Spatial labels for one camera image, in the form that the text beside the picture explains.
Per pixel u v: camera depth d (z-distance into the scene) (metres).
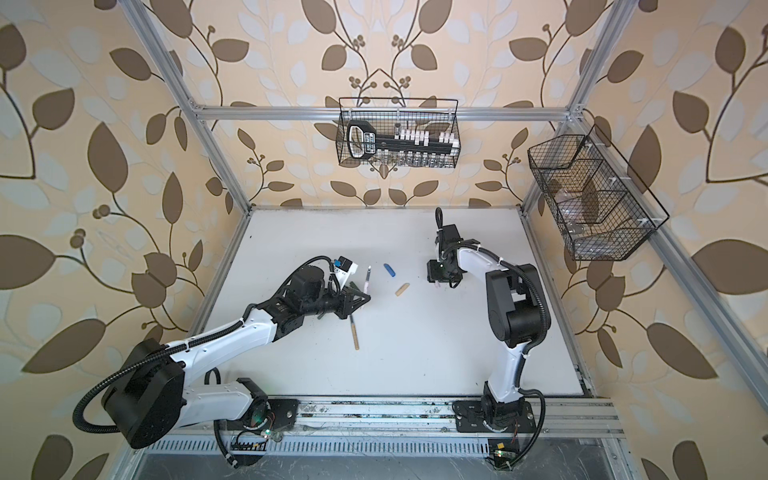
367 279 0.80
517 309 0.51
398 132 0.81
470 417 0.73
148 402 0.40
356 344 0.87
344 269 0.73
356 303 0.77
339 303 0.72
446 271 0.84
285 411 0.76
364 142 0.84
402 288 0.99
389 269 1.02
